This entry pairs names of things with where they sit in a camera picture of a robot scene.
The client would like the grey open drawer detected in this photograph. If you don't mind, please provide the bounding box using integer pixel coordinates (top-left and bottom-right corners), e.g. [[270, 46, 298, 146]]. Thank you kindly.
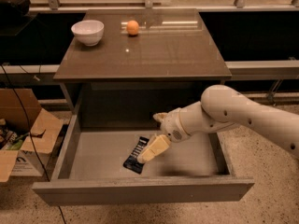
[[33, 85, 254, 205]]

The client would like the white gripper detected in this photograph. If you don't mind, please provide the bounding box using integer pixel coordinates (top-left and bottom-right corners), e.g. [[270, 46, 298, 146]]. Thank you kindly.
[[137, 108, 190, 163]]

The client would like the dark blue rxbar snack bar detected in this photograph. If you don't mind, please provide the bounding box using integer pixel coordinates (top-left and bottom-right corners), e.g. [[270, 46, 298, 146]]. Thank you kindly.
[[123, 136, 149, 175]]

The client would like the black object on shelf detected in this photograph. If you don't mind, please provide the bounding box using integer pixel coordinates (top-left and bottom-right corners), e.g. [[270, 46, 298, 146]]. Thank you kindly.
[[0, 0, 33, 36]]

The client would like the brown topped counter cabinet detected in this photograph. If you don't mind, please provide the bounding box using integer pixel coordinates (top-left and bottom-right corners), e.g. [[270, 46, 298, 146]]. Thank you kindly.
[[54, 9, 231, 115]]

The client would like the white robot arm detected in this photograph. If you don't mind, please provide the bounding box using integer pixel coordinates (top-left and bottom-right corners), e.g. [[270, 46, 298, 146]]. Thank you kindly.
[[137, 85, 299, 163]]

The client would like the open cardboard box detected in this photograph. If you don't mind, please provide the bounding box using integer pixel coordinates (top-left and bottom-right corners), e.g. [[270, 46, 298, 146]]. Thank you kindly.
[[0, 89, 63, 183]]

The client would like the black cable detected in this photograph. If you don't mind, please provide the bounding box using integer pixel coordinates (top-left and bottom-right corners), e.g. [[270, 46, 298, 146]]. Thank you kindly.
[[0, 63, 67, 224]]

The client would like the orange fruit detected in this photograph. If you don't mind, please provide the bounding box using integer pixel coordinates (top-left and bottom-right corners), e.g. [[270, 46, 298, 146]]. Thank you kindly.
[[126, 21, 139, 35]]

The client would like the white ceramic bowl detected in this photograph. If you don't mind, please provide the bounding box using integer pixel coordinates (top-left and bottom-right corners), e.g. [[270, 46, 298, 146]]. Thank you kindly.
[[71, 20, 105, 46]]

